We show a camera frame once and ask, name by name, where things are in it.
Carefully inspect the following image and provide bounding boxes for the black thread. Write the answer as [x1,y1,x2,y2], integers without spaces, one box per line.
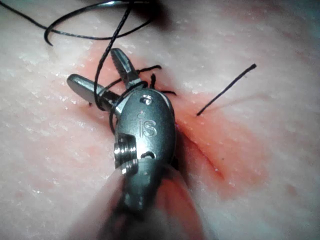
[0,0,258,135]

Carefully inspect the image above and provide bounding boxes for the black stitching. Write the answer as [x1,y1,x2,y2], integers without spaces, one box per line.
[136,64,178,96]

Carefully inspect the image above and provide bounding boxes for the tissue pad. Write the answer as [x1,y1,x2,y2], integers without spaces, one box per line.
[0,0,320,240]

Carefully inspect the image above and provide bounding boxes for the right arm needle driver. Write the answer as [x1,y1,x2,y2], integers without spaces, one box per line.
[112,88,178,175]

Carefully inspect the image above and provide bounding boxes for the right arm needle driver jaw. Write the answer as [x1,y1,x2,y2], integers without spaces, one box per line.
[66,73,124,112]
[110,47,148,92]

